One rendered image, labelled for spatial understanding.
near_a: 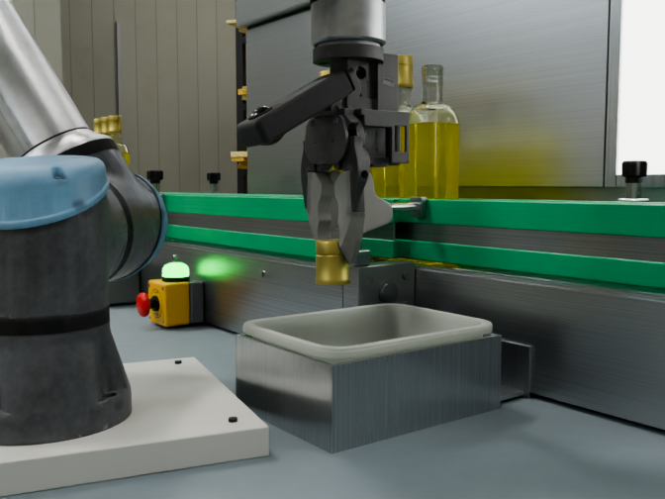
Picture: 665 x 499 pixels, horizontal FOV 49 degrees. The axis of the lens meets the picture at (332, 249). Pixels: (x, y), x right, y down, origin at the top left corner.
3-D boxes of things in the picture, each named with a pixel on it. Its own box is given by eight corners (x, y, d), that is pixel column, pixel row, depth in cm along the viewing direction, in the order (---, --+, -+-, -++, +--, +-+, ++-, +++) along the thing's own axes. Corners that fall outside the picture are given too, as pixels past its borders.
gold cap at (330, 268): (328, 286, 72) (328, 242, 72) (308, 282, 75) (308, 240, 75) (357, 283, 74) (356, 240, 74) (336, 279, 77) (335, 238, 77)
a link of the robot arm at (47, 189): (-66, 318, 60) (-74, 149, 58) (18, 293, 73) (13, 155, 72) (77, 321, 59) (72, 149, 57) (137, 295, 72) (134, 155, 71)
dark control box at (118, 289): (141, 303, 144) (140, 260, 144) (100, 308, 140) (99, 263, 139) (125, 298, 151) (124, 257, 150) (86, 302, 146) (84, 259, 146)
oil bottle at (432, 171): (459, 260, 101) (462, 101, 99) (429, 262, 97) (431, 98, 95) (430, 257, 105) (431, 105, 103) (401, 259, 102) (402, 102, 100)
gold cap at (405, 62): (418, 87, 103) (419, 55, 103) (399, 85, 101) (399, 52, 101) (401, 90, 106) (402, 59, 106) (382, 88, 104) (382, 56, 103)
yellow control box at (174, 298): (205, 325, 122) (204, 280, 122) (162, 330, 118) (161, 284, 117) (186, 319, 128) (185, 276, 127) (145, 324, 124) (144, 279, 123)
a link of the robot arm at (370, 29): (339, -9, 68) (292, 9, 75) (339, 42, 69) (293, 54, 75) (401, 3, 73) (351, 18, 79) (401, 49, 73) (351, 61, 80)
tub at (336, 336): (503, 404, 77) (505, 322, 76) (331, 449, 64) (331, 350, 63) (393, 370, 91) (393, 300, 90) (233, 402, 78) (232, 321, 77)
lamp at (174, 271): (194, 280, 122) (194, 262, 122) (168, 282, 119) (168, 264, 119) (182, 277, 126) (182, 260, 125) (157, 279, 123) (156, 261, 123)
